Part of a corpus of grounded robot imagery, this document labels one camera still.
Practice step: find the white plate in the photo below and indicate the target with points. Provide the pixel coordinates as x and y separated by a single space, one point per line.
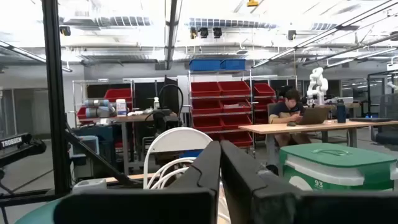
180 140

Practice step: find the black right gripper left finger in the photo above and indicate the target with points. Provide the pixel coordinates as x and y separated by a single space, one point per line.
206 171

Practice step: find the grey laptop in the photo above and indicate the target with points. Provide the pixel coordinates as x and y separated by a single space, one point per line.
314 115

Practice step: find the teal plate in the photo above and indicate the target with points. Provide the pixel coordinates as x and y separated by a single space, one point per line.
34 214

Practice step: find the person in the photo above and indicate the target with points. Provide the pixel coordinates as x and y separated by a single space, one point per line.
289 109

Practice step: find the clear spray bottle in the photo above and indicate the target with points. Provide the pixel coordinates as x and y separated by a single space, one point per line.
156 104

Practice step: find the white jar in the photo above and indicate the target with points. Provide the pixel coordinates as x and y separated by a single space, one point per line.
121 108

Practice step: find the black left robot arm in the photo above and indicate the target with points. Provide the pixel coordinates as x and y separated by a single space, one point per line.
15 146

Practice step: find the light wooden table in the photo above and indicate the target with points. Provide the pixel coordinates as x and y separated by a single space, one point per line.
311 127

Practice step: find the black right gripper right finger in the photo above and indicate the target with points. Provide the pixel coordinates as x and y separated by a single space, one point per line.
242 193

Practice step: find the yellow ceiling device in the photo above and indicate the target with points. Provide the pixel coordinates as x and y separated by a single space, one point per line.
252 3

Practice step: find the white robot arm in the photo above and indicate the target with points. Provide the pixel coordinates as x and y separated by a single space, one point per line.
317 87

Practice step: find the black aluminium frame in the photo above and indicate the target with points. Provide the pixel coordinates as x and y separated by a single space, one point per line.
56 93

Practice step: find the dark blue water bottle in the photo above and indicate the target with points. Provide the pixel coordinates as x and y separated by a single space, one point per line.
341 112

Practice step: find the blue storage bin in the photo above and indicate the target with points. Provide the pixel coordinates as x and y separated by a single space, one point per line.
205 64
233 64

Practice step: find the grey blue-jointed robot arm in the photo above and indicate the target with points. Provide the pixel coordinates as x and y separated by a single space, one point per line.
98 109

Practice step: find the small white box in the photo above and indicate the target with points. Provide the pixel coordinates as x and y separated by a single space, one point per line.
90 186

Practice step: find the green detergent tub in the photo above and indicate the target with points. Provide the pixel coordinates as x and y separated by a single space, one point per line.
335 165

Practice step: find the wooden workbench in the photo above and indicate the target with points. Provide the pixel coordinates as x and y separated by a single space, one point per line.
130 119

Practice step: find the red storage bin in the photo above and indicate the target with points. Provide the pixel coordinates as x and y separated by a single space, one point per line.
82 113
237 139
264 89
207 124
234 88
236 122
205 88
206 106
235 105
264 104
118 95

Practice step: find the blue cart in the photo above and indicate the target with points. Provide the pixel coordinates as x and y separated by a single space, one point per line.
93 137

